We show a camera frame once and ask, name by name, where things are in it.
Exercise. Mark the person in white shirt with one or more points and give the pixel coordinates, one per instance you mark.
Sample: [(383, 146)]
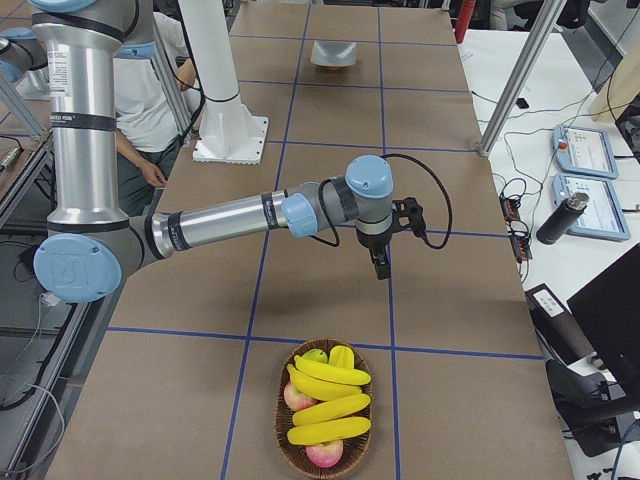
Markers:
[(147, 137)]

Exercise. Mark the green pear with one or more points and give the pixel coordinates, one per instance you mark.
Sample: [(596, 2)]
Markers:
[(317, 355)]

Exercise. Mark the grey square plate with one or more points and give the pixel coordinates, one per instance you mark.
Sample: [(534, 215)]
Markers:
[(333, 54)]

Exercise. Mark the aluminium frame post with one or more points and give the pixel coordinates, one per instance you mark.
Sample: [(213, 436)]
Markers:
[(536, 40)]

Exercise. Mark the white pedestal column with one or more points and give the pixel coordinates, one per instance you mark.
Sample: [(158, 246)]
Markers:
[(228, 132)]

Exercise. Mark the yellow banana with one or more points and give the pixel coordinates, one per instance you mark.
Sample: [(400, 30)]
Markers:
[(331, 373), (310, 386), (331, 410), (328, 431)]

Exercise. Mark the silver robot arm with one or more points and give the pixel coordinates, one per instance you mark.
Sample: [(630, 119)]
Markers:
[(92, 245), (21, 52)]

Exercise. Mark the wicker fruit basket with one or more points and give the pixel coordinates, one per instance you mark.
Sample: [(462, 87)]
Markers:
[(354, 448)]

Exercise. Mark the red cylinder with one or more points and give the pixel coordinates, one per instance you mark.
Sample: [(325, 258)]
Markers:
[(465, 14)]

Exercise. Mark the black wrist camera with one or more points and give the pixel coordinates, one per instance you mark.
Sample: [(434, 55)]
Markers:
[(408, 214)]

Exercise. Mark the black monitor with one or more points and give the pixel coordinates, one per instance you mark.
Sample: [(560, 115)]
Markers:
[(607, 311)]

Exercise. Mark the red apple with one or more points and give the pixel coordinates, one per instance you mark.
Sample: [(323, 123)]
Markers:
[(325, 455), (296, 400)]

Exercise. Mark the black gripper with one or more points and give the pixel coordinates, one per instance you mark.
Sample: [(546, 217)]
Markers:
[(373, 242)]

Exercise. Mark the black water bottle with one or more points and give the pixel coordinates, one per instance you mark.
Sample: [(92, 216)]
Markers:
[(566, 214)]

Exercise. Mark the teach pendant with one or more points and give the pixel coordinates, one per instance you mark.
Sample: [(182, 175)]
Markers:
[(603, 217), (584, 151)]

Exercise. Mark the lower teach pendant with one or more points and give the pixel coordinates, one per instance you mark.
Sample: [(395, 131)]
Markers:
[(603, 217)]

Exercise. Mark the upper teach pendant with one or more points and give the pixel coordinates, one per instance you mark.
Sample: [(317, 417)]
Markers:
[(584, 151)]

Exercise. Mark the red apple left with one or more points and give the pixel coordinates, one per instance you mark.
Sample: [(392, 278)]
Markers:
[(296, 400)]

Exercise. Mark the red apple front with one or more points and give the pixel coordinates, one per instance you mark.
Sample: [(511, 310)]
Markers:
[(325, 455)]

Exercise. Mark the yellow starfruit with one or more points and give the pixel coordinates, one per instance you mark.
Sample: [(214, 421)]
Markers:
[(342, 356)]

